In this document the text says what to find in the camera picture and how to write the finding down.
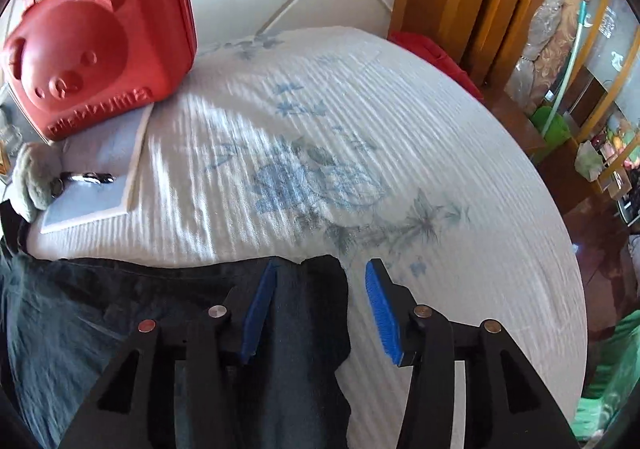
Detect black printed garment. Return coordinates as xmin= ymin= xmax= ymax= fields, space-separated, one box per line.
xmin=0 ymin=254 xmax=353 ymax=449

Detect grey fluffy pompom keychain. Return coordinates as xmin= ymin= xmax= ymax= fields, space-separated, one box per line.
xmin=11 ymin=143 xmax=63 ymax=224

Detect green cloth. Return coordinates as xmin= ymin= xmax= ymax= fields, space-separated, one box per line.
xmin=572 ymin=309 xmax=640 ymax=440

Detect white paper sheet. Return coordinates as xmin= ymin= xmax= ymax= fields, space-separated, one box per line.
xmin=40 ymin=102 xmax=156 ymax=235

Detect red bear-face case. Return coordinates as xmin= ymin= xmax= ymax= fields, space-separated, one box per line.
xmin=2 ymin=0 xmax=198 ymax=142

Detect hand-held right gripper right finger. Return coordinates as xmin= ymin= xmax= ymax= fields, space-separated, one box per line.
xmin=365 ymin=258 xmax=576 ymax=449

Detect white plastic bag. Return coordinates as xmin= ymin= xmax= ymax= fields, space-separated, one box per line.
xmin=574 ymin=142 xmax=607 ymax=181

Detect red cloth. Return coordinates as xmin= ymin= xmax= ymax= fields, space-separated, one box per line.
xmin=387 ymin=29 xmax=486 ymax=102

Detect plastic-wrapped fluffy blankets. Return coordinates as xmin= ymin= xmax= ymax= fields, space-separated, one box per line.
xmin=505 ymin=0 xmax=601 ymax=115

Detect wooden nightstand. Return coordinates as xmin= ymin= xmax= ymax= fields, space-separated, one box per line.
xmin=480 ymin=89 xmax=631 ymax=250

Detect light green hose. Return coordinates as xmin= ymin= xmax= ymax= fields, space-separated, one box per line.
xmin=547 ymin=0 xmax=588 ymax=130

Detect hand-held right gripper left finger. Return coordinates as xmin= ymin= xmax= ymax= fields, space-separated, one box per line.
xmin=59 ymin=260 xmax=281 ymax=449

